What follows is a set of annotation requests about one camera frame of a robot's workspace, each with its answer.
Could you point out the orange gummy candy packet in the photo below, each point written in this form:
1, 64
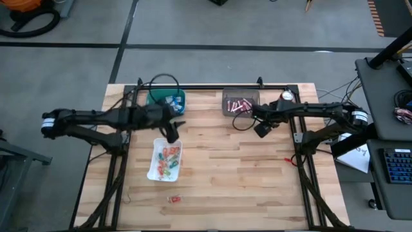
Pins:
161, 165
164, 151

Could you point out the black slanted desk pole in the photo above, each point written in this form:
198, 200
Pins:
389, 48

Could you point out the orange shop vacuum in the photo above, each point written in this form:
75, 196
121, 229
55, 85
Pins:
19, 4

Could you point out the black caster wheel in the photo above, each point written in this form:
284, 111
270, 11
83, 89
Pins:
372, 203

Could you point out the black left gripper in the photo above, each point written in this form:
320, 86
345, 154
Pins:
159, 116

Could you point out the green gummy candy packet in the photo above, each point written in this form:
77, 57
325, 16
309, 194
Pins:
166, 173
174, 158

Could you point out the Hershey's cookies creme bar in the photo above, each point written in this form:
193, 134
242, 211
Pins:
175, 105
169, 100
178, 99
181, 108

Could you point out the grey metal cart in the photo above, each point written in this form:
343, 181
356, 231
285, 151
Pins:
9, 193

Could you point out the red gummy candy packet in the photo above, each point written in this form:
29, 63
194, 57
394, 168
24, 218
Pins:
289, 161
174, 150
174, 199

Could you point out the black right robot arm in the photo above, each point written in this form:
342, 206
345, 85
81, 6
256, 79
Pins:
322, 111

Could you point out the white plastic bin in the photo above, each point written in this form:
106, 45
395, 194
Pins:
154, 175

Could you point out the dark grey desk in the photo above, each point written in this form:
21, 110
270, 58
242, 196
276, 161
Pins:
396, 199
386, 96

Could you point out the red soda can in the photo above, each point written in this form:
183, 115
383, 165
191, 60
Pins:
287, 95

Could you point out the grey translucent plastic bin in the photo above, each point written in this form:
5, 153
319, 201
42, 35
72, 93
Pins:
239, 92

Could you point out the black backlit keyboard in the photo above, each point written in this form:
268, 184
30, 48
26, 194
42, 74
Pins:
399, 166

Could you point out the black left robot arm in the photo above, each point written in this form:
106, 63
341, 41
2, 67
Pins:
93, 120

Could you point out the white paper sheet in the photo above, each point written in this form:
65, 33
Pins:
357, 158

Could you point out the dark mat striped edge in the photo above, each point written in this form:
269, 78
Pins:
396, 16

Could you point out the teal gummy candy packet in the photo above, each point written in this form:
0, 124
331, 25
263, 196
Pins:
174, 164

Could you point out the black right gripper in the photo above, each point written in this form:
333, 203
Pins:
268, 112

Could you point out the pink patterned object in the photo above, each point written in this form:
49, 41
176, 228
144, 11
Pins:
403, 115

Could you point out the teal plastic bin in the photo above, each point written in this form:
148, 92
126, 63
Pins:
157, 94

